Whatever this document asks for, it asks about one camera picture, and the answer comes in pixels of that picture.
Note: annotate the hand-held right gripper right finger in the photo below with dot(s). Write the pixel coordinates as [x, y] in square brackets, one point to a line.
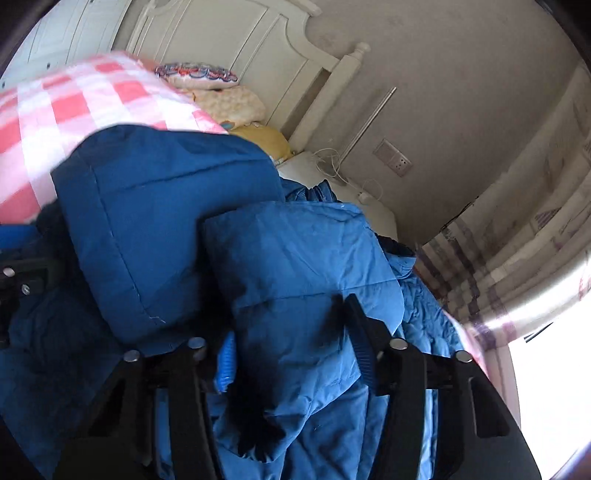
[364, 339]

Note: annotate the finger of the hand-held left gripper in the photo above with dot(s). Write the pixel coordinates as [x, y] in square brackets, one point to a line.
[27, 277]

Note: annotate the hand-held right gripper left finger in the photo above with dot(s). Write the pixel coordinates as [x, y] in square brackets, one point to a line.
[225, 364]

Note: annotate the blue padded jacket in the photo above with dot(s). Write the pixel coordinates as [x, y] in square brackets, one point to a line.
[152, 221]

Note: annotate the white charger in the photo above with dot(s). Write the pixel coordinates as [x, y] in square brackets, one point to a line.
[365, 197]

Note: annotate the pink checked bed sheet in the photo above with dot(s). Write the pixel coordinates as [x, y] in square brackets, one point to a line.
[69, 115]

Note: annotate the white nightstand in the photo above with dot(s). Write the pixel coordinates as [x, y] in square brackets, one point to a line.
[314, 173]

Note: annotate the striped cream curtain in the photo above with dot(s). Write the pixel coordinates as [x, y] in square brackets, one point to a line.
[521, 230]

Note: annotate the window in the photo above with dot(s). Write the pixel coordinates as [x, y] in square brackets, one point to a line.
[554, 392]

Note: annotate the metal rod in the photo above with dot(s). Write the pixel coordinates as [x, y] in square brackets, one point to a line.
[369, 122]

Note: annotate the yellow pillow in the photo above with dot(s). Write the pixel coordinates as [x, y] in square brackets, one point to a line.
[263, 141]

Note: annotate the white wardrobe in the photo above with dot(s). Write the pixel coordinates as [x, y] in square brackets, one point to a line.
[60, 32]

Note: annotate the cream pillow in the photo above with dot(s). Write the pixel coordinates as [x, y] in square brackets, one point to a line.
[231, 106]

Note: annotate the floral patterned pillow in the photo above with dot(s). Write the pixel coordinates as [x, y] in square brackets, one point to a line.
[198, 74]

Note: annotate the white wooden headboard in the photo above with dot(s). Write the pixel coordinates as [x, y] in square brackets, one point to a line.
[240, 32]

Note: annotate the wall socket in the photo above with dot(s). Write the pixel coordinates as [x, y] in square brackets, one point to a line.
[392, 157]

